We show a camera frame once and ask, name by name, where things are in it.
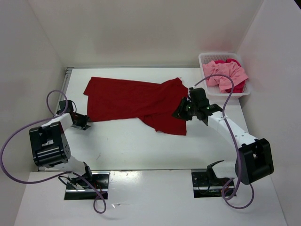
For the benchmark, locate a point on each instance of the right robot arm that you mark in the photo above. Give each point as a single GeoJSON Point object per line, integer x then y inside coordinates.
{"type": "Point", "coordinates": [254, 158]}

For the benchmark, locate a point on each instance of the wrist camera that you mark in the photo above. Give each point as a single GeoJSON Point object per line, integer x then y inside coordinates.
{"type": "Point", "coordinates": [66, 107]}
{"type": "Point", "coordinates": [198, 97]}

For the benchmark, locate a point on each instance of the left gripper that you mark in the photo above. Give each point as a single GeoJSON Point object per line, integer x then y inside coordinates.
{"type": "Point", "coordinates": [84, 119]}

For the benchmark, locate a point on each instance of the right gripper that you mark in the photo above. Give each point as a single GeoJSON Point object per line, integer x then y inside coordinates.
{"type": "Point", "coordinates": [179, 112]}

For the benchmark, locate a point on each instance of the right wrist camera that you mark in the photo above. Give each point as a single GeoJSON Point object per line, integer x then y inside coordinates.
{"type": "Point", "coordinates": [198, 97]}

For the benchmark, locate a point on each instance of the hot pink t-shirt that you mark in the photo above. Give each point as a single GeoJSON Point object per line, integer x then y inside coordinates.
{"type": "Point", "coordinates": [233, 69]}

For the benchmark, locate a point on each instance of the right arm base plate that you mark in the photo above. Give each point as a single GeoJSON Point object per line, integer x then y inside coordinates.
{"type": "Point", "coordinates": [201, 182]}

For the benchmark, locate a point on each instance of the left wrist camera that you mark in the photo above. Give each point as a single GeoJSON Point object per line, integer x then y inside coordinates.
{"type": "Point", "coordinates": [66, 107]}

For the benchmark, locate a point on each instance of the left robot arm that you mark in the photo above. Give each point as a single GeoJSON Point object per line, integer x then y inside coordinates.
{"type": "Point", "coordinates": [50, 148]}

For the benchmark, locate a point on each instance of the red t-shirt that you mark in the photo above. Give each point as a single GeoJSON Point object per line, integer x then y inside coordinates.
{"type": "Point", "coordinates": [152, 103]}

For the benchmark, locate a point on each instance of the light pink t-shirt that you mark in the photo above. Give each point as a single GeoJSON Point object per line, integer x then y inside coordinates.
{"type": "Point", "coordinates": [218, 80]}

